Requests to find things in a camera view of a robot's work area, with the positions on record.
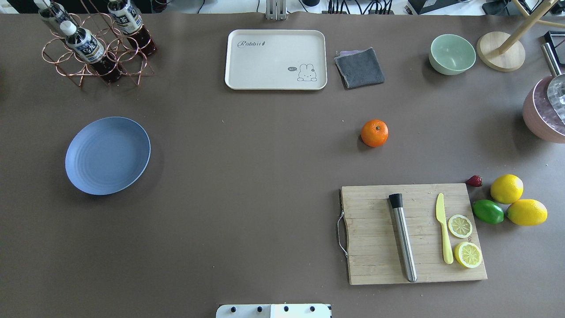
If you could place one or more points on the orange fruit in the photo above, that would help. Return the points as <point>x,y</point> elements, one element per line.
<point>374,133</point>

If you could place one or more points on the blue plate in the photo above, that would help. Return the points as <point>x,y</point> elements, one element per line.
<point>107,155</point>

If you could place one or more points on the cream rabbit tray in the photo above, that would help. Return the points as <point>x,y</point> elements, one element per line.
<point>276,60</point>

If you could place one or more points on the grey folded cloth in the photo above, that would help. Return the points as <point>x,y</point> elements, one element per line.
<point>359,68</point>

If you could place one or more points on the steel muddler black tip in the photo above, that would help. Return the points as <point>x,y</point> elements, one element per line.
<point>396,202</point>

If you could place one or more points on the bamboo cutting board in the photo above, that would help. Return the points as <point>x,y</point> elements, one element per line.
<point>372,243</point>

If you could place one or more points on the lemon half slice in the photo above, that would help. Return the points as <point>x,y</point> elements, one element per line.
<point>460,226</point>
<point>468,255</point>

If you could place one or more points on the yellow plastic knife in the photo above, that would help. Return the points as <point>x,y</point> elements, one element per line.
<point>441,218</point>

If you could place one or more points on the red strawberry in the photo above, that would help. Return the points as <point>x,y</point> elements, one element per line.
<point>474,181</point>

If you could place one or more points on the mint green bowl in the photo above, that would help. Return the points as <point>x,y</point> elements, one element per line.
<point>451,54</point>

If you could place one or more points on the green lime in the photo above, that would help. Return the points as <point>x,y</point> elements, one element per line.
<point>488,211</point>

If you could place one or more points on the yellow lemon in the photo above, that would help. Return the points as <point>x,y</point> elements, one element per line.
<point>527,212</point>
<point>507,189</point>

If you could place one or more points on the wooden cup stand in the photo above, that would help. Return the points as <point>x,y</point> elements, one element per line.
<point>504,52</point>

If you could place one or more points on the tea bottle white cap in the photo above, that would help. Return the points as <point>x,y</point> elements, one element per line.
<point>88,48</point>

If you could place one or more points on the pink bowl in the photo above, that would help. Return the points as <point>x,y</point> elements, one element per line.
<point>539,115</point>

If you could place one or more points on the metal ice scoop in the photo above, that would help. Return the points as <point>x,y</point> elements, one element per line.
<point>556,87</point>

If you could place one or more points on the black framed tray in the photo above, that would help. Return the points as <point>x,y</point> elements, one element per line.
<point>556,40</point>

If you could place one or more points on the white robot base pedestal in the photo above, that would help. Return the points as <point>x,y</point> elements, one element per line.
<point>283,310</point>

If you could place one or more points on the copper wire bottle rack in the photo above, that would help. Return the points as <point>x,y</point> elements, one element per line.
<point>103,27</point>

